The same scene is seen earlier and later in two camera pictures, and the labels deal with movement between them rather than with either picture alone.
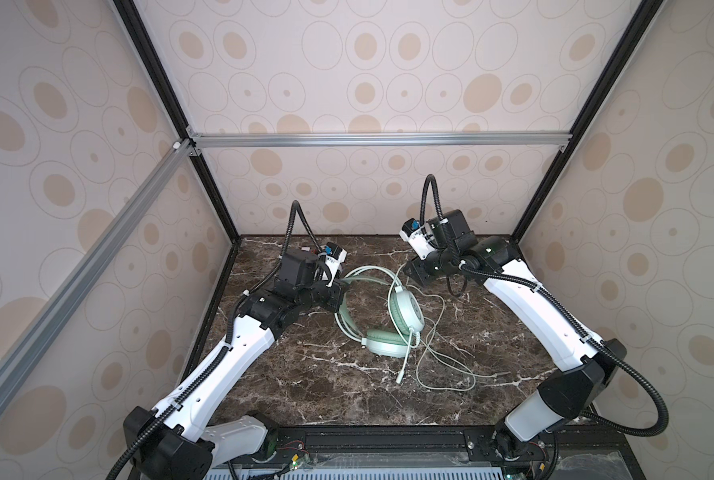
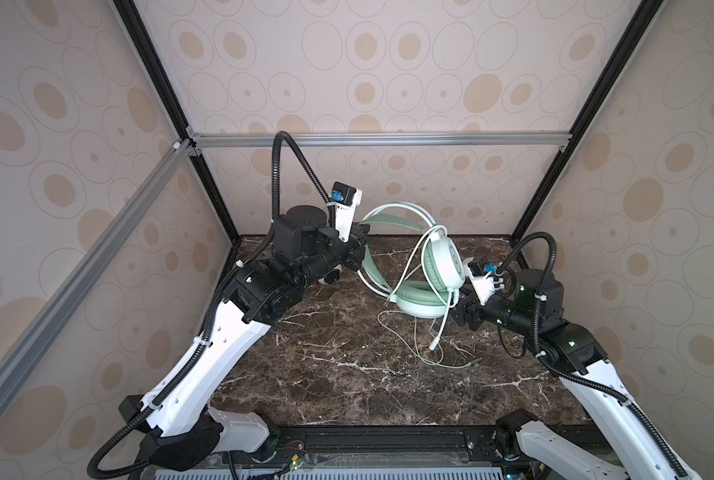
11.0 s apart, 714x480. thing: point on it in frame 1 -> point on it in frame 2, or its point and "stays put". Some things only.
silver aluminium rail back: [508, 140] stays put
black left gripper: [336, 296] -> [352, 254]
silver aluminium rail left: [8, 376] stays put
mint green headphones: [375, 308] -> [433, 290]
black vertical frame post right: [641, 18] stays put
